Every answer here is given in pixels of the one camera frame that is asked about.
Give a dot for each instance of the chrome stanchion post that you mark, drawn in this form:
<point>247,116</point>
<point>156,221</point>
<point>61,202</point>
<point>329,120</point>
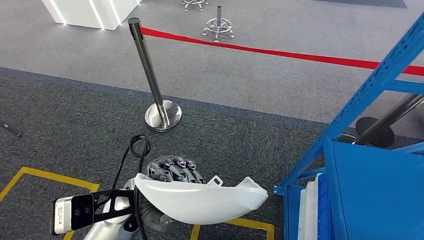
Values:
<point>150,76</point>

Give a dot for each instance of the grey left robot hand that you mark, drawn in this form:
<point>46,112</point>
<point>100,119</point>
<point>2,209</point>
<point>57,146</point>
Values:
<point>175,169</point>

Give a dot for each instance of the black stanchion post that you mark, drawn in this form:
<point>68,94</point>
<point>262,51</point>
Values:
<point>374,130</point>

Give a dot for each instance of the small black floor object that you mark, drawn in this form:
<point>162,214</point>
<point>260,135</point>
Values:
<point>13,130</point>

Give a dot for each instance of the white counter with light strips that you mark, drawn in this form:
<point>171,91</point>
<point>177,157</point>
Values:
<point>86,13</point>

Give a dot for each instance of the chrome stool base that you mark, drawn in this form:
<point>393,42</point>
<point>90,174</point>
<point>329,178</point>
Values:
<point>218,10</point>
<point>193,2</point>

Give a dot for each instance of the blue metal shelf rack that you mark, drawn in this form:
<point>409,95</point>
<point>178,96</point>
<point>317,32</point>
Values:
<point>374,185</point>

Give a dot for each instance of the yellow floor tape square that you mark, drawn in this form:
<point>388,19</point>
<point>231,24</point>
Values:
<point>59,179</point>

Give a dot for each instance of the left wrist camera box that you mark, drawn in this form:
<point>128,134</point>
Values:
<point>74,212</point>

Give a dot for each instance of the red barrier belt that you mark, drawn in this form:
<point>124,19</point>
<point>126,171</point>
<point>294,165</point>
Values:
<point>265,50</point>

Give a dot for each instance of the white plastic car part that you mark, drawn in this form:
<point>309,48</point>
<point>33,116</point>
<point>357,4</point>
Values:
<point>198,205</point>

